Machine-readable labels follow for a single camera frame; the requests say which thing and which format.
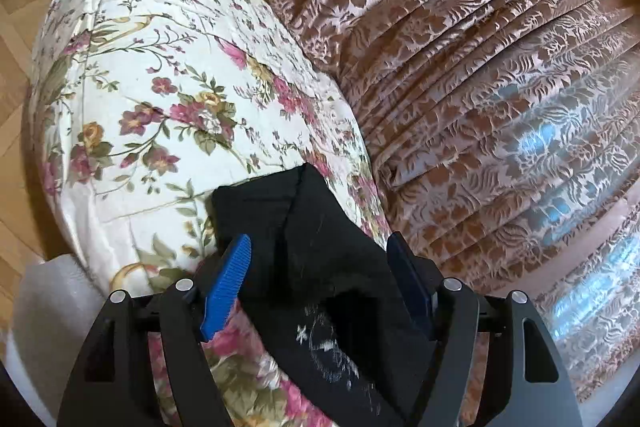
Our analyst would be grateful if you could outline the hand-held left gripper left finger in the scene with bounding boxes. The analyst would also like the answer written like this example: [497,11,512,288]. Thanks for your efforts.
[56,234,252,427]

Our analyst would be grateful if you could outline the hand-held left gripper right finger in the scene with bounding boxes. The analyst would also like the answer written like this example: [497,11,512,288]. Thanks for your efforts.
[387,232,583,427]

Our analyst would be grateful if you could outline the black pants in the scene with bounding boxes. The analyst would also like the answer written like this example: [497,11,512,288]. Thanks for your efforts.
[192,163,436,427]

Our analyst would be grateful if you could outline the brown floral patterned curtain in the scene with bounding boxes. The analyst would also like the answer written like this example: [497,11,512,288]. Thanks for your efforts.
[269,0,640,408]

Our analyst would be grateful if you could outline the floral bed blanket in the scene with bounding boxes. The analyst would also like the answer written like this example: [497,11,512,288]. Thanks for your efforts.
[27,0,396,427]

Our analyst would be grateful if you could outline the white plastic cover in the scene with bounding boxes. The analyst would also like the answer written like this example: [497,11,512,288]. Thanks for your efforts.
[10,259,108,408]

